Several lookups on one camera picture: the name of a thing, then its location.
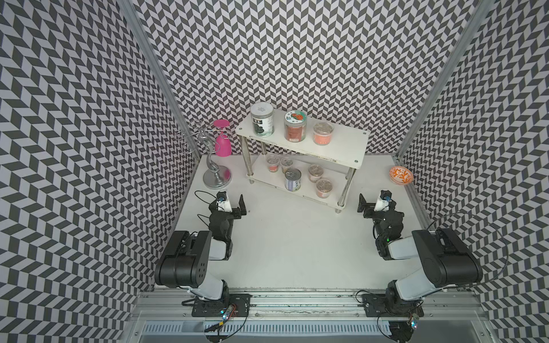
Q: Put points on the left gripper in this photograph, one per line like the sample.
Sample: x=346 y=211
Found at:
x=235 y=211

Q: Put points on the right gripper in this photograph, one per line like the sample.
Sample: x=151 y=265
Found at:
x=369 y=207

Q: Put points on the small cup red contents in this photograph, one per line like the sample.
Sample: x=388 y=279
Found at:
x=273 y=163

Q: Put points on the tin can pull-tab lid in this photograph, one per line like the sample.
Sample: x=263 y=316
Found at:
x=293 y=180

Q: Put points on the clear cup orange contents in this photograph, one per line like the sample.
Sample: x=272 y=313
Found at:
x=323 y=132

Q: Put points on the white lid seed jar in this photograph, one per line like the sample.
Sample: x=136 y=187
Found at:
x=262 y=118

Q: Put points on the red jar with printed lid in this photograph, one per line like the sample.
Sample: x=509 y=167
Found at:
x=295 y=125

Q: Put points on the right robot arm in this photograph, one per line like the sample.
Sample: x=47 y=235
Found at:
x=445 y=259

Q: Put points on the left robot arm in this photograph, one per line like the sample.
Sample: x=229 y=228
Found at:
x=184 y=262

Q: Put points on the white two-tier shelf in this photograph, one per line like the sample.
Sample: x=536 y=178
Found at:
x=341 y=158

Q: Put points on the silver metal cup stand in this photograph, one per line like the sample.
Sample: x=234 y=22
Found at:
x=216 y=176

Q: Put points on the orange patterned bowl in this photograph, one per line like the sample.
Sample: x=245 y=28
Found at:
x=401 y=175

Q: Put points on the small cup front right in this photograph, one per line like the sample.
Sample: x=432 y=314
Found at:
x=324 y=187

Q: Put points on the pink upside-down cup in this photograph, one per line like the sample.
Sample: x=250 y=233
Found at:
x=223 y=145

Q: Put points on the small cup back right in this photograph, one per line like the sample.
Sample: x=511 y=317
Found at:
x=315 y=172

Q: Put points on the small cup yellow label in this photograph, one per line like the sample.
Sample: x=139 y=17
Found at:
x=285 y=164

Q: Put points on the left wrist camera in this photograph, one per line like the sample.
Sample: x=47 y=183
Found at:
x=221 y=197

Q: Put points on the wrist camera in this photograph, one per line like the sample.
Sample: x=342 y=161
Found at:
x=386 y=196
x=221 y=197

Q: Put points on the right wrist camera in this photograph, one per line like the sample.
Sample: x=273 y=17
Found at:
x=386 y=196

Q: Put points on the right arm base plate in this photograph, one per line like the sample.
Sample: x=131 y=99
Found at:
x=376 y=305

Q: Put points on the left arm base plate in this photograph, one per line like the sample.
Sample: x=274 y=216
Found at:
x=216 y=308

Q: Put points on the aluminium front rail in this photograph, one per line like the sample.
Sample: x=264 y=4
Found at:
x=289 y=304

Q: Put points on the left aluminium corner post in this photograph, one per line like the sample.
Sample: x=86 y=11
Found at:
x=142 y=40

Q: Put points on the aluminium corner post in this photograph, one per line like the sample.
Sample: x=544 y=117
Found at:
x=142 y=40
x=472 y=27

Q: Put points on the right aluminium corner post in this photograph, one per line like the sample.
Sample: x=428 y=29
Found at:
x=472 y=27

